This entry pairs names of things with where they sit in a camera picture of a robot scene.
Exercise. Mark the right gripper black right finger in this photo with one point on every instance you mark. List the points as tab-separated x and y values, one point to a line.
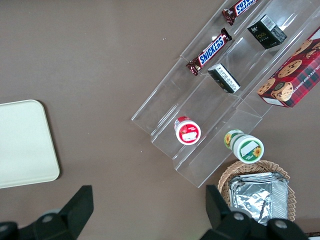
232	227

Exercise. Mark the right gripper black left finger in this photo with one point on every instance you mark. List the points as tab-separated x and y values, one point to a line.
65	220

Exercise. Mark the light wicker basket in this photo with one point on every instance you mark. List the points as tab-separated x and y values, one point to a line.
226	175

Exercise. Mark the cream plastic serving tray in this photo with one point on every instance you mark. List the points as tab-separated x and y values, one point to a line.
25	142

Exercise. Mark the aluminium foil container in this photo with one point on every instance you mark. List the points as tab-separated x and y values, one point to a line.
257	200
260	175

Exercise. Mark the green lid sunflower cup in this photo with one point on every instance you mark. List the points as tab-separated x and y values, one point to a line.
247	148

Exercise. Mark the red lid yogurt cup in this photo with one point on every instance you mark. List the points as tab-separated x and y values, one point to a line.
188	133

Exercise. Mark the small black carton box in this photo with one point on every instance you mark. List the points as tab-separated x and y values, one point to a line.
225	78
265	35

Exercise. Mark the clear acrylic stepped display stand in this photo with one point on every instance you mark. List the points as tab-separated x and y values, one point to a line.
175	82

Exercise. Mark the red tartan cookie box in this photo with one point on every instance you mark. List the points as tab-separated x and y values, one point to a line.
295	75

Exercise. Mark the Snickers chocolate bar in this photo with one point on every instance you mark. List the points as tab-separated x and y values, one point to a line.
211	53
238	10

